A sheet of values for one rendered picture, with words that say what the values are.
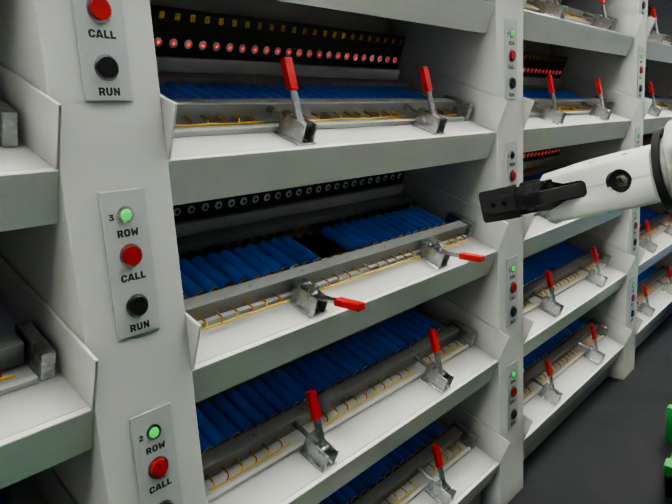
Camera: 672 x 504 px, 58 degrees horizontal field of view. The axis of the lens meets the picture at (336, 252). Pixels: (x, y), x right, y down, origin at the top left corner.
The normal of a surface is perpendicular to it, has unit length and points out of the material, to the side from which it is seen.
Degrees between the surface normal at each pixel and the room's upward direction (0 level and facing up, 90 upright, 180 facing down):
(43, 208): 113
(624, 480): 0
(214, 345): 23
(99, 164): 90
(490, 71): 90
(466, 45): 90
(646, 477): 0
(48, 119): 90
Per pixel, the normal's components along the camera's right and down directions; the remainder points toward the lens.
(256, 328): 0.23, -0.87
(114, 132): 0.75, 0.08
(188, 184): 0.71, 0.45
